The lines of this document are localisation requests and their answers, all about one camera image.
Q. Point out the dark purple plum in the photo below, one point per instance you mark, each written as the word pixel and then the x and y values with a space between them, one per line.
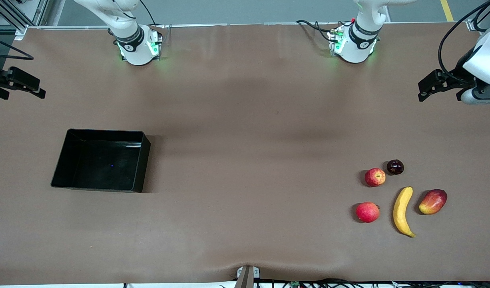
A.
pixel 395 167

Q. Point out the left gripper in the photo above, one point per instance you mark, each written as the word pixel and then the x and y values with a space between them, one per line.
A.
pixel 460 71

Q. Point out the plain red apple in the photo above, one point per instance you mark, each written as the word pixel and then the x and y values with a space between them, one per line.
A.
pixel 367 212

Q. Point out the yellow banana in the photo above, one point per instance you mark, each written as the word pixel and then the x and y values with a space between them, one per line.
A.
pixel 401 208

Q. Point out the red yellow mango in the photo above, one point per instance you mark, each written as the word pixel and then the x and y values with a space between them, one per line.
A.
pixel 433 202

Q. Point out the grey table edge bracket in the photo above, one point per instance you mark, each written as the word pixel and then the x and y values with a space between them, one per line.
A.
pixel 247 276

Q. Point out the brown table mat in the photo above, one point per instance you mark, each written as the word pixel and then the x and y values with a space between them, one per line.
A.
pixel 245 120

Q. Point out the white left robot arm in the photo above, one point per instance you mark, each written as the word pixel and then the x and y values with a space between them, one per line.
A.
pixel 355 50

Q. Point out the metal table edge rail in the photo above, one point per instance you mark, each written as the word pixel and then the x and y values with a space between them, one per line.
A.
pixel 249 24

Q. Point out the black plastic box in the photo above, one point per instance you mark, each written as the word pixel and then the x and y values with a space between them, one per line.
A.
pixel 101 164

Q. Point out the aluminium frame post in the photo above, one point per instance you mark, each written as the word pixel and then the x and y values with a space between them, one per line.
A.
pixel 472 24
pixel 13 16

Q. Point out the small green circuit board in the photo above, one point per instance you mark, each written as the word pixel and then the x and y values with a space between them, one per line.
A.
pixel 295 284

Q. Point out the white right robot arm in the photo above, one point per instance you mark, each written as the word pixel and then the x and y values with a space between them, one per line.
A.
pixel 137 52

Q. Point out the red yellow apple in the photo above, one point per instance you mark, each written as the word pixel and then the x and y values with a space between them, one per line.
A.
pixel 375 177

